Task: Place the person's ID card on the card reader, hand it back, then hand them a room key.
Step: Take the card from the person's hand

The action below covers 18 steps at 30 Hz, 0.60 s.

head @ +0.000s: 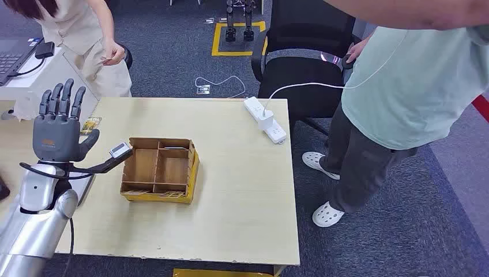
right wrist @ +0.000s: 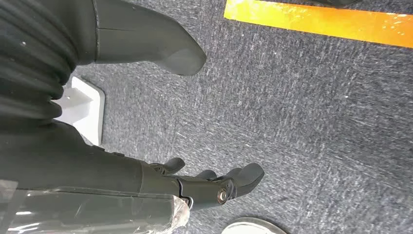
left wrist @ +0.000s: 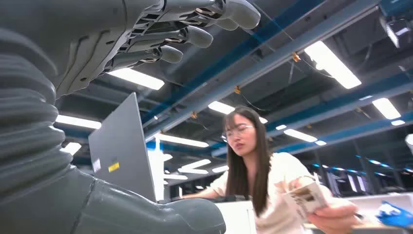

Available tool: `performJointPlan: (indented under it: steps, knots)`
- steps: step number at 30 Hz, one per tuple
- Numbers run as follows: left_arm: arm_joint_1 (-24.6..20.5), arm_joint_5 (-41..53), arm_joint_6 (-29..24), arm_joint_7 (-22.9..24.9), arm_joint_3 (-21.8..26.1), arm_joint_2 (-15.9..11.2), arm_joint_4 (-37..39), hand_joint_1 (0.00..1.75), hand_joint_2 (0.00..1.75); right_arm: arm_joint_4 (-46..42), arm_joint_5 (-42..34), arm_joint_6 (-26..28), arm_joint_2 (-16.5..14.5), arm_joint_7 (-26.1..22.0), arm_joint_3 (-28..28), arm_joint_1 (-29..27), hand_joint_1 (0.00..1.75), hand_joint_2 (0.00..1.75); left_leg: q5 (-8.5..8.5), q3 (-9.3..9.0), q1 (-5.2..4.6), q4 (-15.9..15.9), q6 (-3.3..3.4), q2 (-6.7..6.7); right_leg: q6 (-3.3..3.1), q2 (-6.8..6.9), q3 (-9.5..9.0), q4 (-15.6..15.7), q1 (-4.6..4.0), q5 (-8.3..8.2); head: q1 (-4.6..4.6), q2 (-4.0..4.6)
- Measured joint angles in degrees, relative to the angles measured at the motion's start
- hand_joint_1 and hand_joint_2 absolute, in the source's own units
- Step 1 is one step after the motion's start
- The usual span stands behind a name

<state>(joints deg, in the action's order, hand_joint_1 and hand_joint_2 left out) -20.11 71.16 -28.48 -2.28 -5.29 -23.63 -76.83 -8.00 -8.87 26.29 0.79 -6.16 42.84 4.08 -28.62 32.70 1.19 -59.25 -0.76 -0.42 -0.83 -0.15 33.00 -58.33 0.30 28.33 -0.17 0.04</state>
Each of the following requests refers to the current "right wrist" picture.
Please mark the person's left white clog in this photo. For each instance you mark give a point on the person's left white clog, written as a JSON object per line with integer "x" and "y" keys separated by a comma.
{"x": 248, "y": 228}

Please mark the robot right arm ribbed sleeve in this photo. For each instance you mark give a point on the robot right arm ribbed sleeve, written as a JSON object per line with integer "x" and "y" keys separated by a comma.
{"x": 29, "y": 64}

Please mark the yellow floor tape strip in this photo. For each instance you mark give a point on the yellow floor tape strip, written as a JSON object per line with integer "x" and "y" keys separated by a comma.
{"x": 306, "y": 19}

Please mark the white robot foot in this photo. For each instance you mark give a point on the white robot foot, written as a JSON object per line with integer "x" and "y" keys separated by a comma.
{"x": 87, "y": 109}

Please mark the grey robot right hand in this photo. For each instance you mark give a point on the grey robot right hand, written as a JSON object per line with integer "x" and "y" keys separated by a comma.
{"x": 80, "y": 161}

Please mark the clear plastic wrap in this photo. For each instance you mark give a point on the clear plastic wrap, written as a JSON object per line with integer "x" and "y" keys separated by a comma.
{"x": 96, "y": 216}

